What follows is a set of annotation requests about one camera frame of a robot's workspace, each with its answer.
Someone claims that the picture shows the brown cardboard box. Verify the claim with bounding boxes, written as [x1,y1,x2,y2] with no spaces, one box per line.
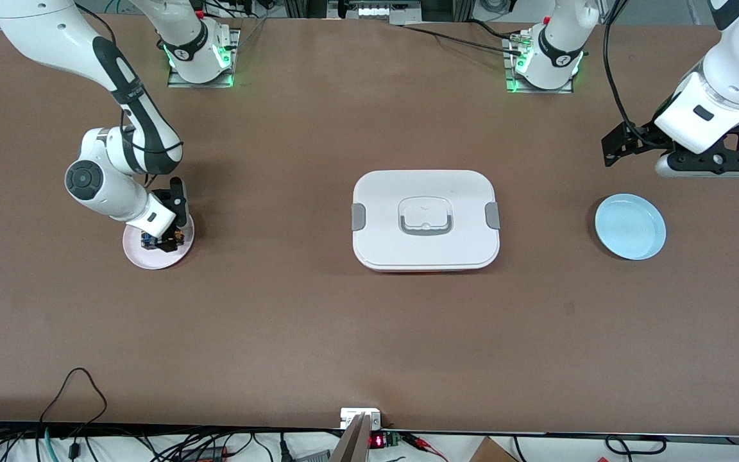
[469,436,519,462]

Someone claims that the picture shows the white round plate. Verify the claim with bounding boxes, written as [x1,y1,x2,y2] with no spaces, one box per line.
[123,212,195,270]

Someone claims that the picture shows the light blue round plate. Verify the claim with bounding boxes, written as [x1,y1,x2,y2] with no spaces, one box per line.
[594,193,667,261]

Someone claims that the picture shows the grey slanted beam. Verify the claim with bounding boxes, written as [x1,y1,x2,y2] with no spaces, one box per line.
[330,413,373,462]

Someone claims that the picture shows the metal rack behind table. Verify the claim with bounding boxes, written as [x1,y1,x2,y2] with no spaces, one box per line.
[283,0,473,26]

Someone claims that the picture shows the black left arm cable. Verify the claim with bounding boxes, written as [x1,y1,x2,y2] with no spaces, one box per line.
[602,0,665,145]

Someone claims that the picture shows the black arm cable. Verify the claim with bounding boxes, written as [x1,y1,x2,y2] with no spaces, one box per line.
[602,0,665,145]
[74,2,185,193]

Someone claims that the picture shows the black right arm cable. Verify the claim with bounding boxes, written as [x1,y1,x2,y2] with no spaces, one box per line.
[74,2,185,193]

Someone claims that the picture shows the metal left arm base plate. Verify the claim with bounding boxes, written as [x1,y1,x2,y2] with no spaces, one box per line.
[503,38,574,94]

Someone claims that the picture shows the thin black looped cable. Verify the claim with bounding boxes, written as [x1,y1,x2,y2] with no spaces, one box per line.
[39,367,108,429]

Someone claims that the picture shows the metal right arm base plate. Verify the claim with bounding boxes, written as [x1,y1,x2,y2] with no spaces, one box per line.
[167,29,242,89]

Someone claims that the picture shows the white lunch box grey handle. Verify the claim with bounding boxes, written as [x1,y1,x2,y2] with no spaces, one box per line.
[352,169,501,273]

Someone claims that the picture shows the black cable across table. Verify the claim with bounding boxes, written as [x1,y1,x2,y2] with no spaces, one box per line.
[402,23,525,57]

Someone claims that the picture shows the white metal bracket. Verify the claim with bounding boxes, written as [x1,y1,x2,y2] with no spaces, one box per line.
[340,407,383,431]

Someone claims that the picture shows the black coiled cable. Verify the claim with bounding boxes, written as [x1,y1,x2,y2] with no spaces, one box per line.
[604,434,669,459]

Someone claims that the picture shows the red clip wires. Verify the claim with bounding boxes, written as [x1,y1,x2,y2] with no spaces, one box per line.
[402,432,448,462]

